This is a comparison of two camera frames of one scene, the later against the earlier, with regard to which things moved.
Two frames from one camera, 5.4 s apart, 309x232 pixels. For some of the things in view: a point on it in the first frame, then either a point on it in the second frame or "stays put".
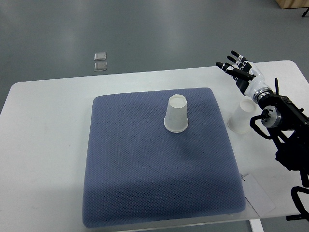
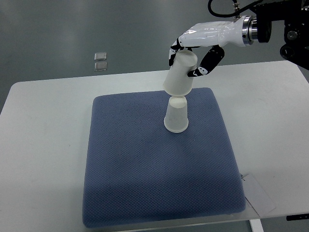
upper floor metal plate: x=101 y=56 stays put
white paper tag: x=256 y=196 stays put
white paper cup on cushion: x=176 y=120 stays put
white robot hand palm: x=258 y=83 → x=215 y=34
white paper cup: x=240 y=122 → x=177 y=83
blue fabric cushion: x=139 y=172 stays put
